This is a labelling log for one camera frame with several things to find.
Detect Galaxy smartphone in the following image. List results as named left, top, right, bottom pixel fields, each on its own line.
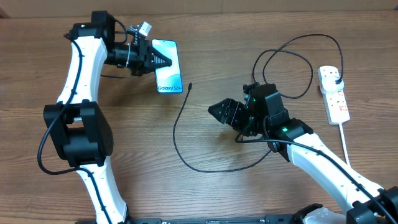
left=152, top=39, right=183, bottom=94

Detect black charger cable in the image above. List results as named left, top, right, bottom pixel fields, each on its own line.
left=172, top=34, right=345, bottom=174

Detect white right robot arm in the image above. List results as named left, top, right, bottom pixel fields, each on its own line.
left=208, top=83, right=397, bottom=223

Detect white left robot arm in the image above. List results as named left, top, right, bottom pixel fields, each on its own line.
left=37, top=11, right=172, bottom=223

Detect white charger adapter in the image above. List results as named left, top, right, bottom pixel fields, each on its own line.
left=320, top=77, right=345, bottom=94

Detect white power strip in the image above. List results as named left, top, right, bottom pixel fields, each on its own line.
left=317, top=65, right=350, bottom=125

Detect white power strip cord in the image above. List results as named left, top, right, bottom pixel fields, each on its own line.
left=338, top=123, right=351, bottom=167

